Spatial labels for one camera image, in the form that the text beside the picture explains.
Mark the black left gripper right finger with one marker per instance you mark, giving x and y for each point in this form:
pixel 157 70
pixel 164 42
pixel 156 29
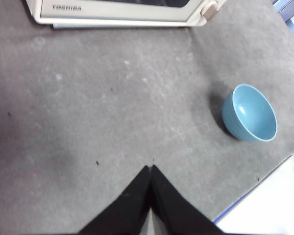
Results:
pixel 176 210

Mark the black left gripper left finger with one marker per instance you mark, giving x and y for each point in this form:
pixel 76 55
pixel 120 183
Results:
pixel 127 210

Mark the blue bowl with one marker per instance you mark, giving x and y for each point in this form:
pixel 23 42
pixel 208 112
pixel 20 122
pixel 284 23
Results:
pixel 250 115

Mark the beige oven knob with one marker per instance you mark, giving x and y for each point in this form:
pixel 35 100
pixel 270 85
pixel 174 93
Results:
pixel 210 9

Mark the cream white toaster oven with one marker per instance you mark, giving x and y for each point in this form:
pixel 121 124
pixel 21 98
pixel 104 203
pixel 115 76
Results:
pixel 36 12

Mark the white platform with blue edge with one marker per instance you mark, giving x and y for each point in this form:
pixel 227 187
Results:
pixel 259 208

